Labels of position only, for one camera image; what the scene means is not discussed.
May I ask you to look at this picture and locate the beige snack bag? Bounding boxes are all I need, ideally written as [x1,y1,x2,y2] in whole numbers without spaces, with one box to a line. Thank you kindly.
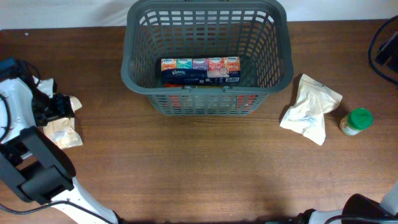
[42,95,83,150]

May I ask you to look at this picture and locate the orange pasta package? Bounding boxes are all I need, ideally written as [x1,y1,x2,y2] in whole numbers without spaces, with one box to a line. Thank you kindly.
[170,95,257,115]

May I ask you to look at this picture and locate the grey plastic laundry basket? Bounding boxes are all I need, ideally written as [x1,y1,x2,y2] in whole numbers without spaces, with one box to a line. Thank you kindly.
[121,0,294,116]

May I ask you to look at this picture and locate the blue tissue box pack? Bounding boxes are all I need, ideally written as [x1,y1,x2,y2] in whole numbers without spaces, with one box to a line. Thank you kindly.
[160,57,241,86]

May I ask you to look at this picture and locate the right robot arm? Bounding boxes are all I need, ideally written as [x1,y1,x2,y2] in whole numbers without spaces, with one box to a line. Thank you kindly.
[288,184,397,224]

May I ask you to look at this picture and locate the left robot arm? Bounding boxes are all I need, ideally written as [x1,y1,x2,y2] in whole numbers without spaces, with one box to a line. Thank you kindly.
[1,58,125,223]

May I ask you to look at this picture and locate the cream paper pouch right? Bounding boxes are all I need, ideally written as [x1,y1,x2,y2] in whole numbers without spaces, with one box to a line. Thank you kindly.
[280,74,343,146]

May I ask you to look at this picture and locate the green lid spice jar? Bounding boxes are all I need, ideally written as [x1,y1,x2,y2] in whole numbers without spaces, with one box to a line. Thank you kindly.
[339,108,374,136]

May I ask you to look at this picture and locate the left black cable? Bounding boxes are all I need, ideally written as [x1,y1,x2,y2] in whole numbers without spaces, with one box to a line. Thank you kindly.
[0,93,116,224]

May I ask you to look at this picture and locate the black cable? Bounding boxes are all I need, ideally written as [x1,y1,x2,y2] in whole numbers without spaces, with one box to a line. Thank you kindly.
[367,14,398,86]
[0,93,116,224]

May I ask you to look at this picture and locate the right black cable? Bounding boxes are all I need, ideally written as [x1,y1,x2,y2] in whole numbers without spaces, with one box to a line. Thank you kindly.
[367,14,398,86]

